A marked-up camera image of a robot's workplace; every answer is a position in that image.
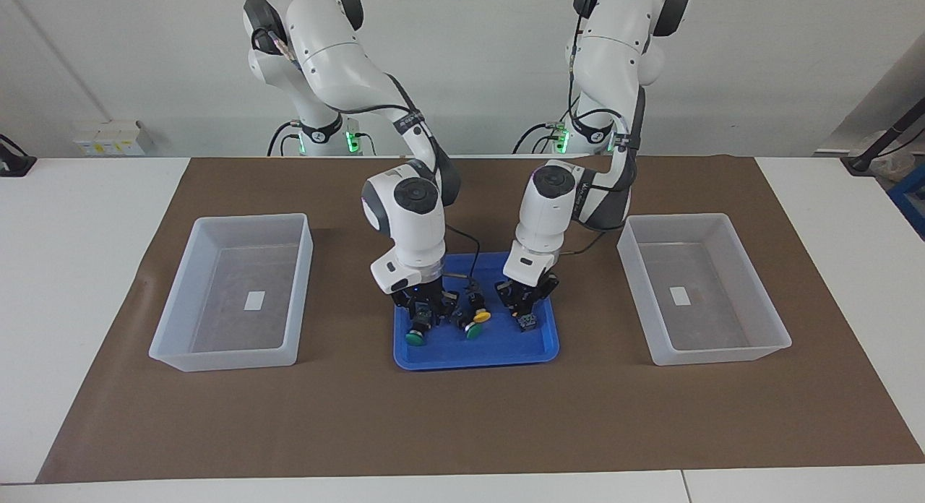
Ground blue plastic tray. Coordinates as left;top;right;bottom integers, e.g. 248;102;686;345
393;251;561;371

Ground brown table mat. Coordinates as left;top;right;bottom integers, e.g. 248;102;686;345
36;155;925;483

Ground translucent white plastic box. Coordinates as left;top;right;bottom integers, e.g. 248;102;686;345
616;213;793;366
148;213;314;373

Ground black stand pole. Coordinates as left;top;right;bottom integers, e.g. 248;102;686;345
842;98;925;173

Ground crumpled clear plastic bag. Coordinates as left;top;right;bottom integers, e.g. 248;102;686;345
860;131;925;182

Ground black clamp base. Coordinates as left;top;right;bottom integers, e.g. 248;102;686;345
0;134;37;177

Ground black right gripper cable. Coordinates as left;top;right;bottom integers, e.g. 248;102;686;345
340;73;482;294

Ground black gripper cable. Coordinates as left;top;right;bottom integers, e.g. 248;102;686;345
340;73;482;294
560;0;648;258

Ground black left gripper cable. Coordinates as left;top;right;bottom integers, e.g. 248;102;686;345
560;0;648;258

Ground black base cable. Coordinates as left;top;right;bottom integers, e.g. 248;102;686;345
512;122;561;155
266;120;304;157

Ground white wall power strip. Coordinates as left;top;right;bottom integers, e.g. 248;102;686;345
72;120;155;157

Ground blue metal frame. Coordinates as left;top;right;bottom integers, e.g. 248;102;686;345
887;163;925;238

